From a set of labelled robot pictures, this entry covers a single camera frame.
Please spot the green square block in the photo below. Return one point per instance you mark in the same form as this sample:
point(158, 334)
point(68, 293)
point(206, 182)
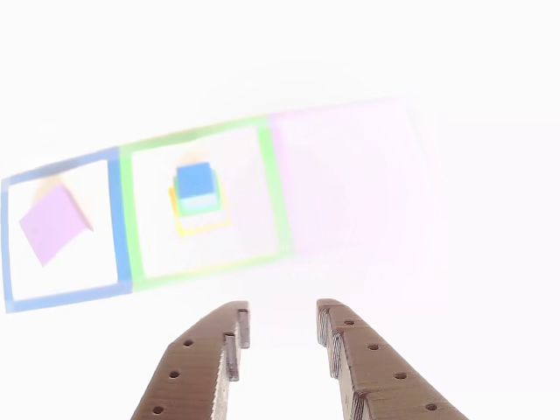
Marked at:
point(199, 210)

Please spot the orange square block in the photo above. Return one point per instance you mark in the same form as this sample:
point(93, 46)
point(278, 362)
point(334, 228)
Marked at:
point(175, 210)

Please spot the small blue cube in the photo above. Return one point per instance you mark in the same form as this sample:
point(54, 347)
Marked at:
point(194, 181)

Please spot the purple square block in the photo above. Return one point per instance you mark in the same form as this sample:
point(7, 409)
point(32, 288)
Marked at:
point(52, 223)

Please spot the green tape square outline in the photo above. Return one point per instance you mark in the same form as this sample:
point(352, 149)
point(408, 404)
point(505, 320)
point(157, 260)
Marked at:
point(129, 219)

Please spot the blue tape square outline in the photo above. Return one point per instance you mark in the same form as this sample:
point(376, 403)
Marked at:
point(118, 219)

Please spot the purple tape square outline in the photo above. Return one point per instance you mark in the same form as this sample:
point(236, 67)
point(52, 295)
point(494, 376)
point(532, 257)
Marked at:
point(280, 184)

